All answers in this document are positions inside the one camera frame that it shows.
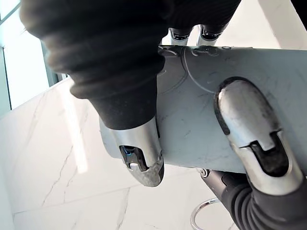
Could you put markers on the window frame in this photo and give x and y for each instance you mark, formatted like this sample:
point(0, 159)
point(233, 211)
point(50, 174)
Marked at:
point(6, 79)

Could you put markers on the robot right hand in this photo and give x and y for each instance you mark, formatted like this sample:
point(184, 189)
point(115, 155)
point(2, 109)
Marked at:
point(108, 48)

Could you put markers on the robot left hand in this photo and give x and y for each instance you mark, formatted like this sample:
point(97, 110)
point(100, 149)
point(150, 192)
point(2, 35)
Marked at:
point(249, 115)

